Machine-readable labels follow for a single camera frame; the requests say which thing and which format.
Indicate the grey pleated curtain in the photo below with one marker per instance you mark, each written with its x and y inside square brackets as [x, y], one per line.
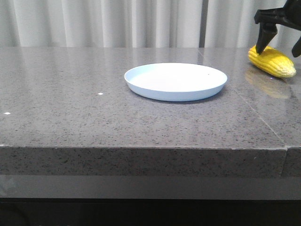
[131, 23]

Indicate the yellow corn cob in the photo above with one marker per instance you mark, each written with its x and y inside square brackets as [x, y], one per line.
[273, 62]

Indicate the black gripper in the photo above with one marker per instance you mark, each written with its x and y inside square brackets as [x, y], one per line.
[289, 16]

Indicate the light blue round plate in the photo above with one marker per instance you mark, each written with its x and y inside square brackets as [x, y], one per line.
[175, 82]

